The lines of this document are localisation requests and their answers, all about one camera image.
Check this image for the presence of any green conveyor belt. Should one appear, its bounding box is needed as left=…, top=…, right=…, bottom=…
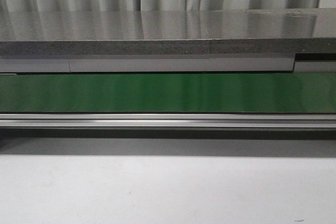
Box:
left=1, top=73, right=335, bottom=113

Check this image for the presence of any grey rear conveyor rail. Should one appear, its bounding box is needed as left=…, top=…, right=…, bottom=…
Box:
left=1, top=53, right=335, bottom=73

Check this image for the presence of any grey stone counter slab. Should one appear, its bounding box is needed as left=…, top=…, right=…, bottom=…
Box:
left=1, top=8, right=335, bottom=56

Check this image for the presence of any aluminium front conveyor rail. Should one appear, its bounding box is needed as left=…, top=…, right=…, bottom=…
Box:
left=1, top=113, right=335, bottom=130

